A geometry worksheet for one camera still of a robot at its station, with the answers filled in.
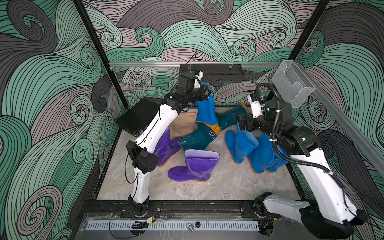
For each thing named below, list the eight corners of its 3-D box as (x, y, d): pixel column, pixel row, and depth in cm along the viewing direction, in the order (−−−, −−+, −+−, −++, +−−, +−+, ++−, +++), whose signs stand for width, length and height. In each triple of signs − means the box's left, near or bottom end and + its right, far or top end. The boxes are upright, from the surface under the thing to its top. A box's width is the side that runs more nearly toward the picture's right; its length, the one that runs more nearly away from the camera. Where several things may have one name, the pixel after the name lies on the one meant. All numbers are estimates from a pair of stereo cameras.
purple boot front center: (174, 182, 84) (169, 163, 64) (174, 171, 88) (170, 149, 68) (213, 182, 84) (220, 163, 64) (211, 171, 88) (218, 149, 68)
